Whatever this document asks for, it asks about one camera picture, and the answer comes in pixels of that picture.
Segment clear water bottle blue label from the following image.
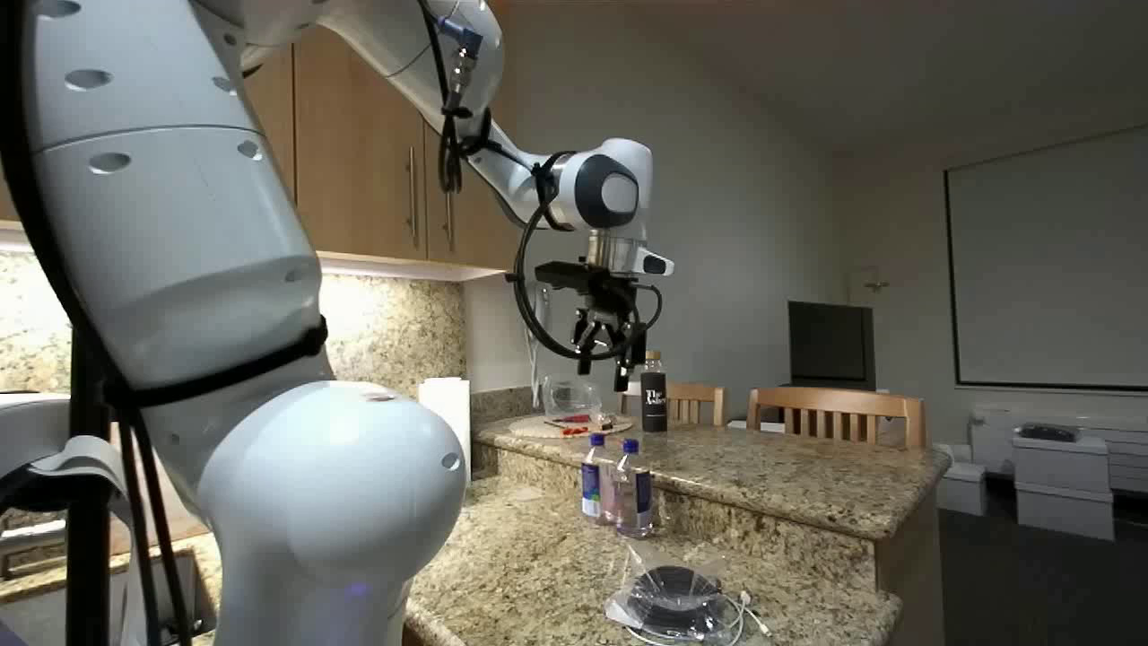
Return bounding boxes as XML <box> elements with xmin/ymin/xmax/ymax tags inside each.
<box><xmin>614</xmin><ymin>436</ymin><xmax>655</xmax><ymax>539</ymax></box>

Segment white paper towel roll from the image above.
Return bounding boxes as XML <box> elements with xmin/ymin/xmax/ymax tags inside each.
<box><xmin>415</xmin><ymin>376</ymin><xmax>472</xmax><ymax>447</ymax></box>

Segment wooden wall cabinets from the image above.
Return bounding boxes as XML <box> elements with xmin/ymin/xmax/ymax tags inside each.
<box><xmin>0</xmin><ymin>25</ymin><xmax>532</xmax><ymax>276</ymax></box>

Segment glass bowl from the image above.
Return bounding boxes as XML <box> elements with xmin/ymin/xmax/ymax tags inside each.
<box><xmin>541</xmin><ymin>376</ymin><xmax>608</xmax><ymax>435</ymax></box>

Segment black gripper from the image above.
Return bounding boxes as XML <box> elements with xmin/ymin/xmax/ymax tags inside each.
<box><xmin>535</xmin><ymin>263</ymin><xmax>645</xmax><ymax>389</ymax></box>

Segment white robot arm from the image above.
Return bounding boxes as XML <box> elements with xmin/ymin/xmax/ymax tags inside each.
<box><xmin>3</xmin><ymin>0</ymin><xmax>652</xmax><ymax>646</ymax></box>

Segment wooden chair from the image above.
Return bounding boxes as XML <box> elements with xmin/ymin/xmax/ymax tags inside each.
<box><xmin>748</xmin><ymin>388</ymin><xmax>925</xmax><ymax>447</ymax></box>
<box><xmin>616</xmin><ymin>383</ymin><xmax>725</xmax><ymax>425</ymax></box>

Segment black tumbler cup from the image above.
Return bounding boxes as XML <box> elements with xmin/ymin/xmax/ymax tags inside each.
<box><xmin>640</xmin><ymin>368</ymin><xmax>666</xmax><ymax>431</ymax></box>

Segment black monitor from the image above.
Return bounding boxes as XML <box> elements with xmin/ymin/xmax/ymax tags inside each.
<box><xmin>788</xmin><ymin>302</ymin><xmax>877</xmax><ymax>389</ymax></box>

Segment white projector screen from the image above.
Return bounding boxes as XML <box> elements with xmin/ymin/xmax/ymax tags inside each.
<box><xmin>945</xmin><ymin>127</ymin><xmax>1148</xmax><ymax>389</ymax></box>

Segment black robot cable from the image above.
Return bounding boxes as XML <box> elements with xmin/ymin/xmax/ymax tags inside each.
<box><xmin>421</xmin><ymin>0</ymin><xmax>666</xmax><ymax>362</ymax></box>

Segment white printer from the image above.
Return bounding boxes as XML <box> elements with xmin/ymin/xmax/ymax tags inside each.
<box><xmin>1012</xmin><ymin>435</ymin><xmax>1117</xmax><ymax>541</ymax></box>

